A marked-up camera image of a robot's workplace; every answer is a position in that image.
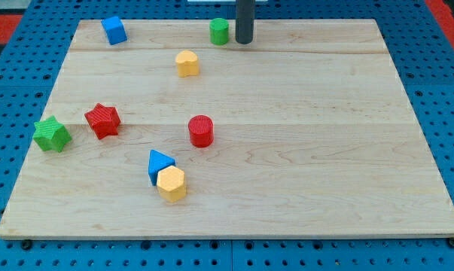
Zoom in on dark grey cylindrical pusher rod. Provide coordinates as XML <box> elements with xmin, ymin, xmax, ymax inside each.
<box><xmin>235</xmin><ymin>0</ymin><xmax>255</xmax><ymax>44</ymax></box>

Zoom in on red star block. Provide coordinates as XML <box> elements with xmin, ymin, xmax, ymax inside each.
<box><xmin>84</xmin><ymin>103</ymin><xmax>120</xmax><ymax>139</ymax></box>

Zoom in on green star block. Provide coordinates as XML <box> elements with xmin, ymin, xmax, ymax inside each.
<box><xmin>32</xmin><ymin>116</ymin><xmax>72</xmax><ymax>152</ymax></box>

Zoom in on green cylinder block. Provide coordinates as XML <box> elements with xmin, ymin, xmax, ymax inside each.
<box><xmin>209</xmin><ymin>18</ymin><xmax>229</xmax><ymax>45</ymax></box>

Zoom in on yellow heart block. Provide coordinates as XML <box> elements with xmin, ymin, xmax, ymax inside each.
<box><xmin>175</xmin><ymin>50</ymin><xmax>200</xmax><ymax>78</ymax></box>

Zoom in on red cylinder block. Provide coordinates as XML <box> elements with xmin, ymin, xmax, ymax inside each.
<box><xmin>188</xmin><ymin>115</ymin><xmax>214</xmax><ymax>148</ymax></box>

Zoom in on blue cube block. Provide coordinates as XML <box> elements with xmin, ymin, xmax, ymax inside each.
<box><xmin>101</xmin><ymin>16</ymin><xmax>127</xmax><ymax>45</ymax></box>

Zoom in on light wooden board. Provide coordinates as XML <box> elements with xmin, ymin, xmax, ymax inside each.
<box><xmin>0</xmin><ymin>20</ymin><xmax>454</xmax><ymax>240</ymax></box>

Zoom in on blue triangle block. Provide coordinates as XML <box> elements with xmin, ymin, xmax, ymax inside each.
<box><xmin>148</xmin><ymin>150</ymin><xmax>176</xmax><ymax>186</ymax></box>

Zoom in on yellow hexagon block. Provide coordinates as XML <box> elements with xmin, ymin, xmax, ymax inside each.
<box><xmin>157</xmin><ymin>166</ymin><xmax>187</xmax><ymax>202</ymax></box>

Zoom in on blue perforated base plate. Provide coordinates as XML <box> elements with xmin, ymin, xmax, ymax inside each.
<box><xmin>0</xmin><ymin>0</ymin><xmax>454</xmax><ymax>270</ymax></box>

